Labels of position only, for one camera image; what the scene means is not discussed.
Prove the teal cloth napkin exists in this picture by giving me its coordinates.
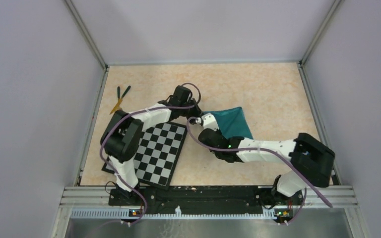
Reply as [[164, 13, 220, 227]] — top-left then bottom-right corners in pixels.
[[207, 107, 253, 139]]

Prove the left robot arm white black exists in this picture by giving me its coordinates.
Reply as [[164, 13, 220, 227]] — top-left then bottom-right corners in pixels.
[[100, 83, 202, 205]]

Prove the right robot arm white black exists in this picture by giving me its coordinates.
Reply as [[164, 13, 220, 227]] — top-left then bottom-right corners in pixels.
[[196, 129, 335, 204]]

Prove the black white checkerboard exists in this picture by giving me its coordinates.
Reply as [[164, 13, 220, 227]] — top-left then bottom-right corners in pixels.
[[103, 122, 187, 190]]

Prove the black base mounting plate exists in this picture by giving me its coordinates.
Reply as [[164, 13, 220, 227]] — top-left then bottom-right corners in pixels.
[[108, 185, 305, 207]]

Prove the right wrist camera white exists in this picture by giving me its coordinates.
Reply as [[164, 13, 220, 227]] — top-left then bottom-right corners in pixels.
[[195, 113, 219, 131]]

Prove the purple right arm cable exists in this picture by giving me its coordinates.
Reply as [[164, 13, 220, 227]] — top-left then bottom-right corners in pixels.
[[186, 117, 333, 226]]

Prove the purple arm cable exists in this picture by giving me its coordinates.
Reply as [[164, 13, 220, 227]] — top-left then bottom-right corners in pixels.
[[186, 117, 333, 226], [99, 82, 201, 227]]

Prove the green handled gold spoon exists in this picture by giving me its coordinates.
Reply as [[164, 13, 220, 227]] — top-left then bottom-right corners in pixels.
[[117, 85, 131, 110]]

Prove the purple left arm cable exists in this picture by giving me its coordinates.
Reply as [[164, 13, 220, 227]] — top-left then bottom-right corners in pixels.
[[99, 82, 201, 227]]

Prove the aluminium front rail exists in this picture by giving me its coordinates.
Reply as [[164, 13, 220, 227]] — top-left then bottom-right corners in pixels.
[[52, 185, 369, 238]]

